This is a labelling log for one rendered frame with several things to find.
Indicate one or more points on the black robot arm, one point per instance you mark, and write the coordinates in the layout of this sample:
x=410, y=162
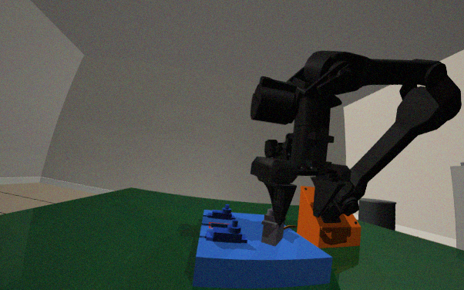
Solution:
x=308, y=96

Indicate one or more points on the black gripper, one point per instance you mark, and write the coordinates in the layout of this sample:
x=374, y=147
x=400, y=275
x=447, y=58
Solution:
x=309, y=149

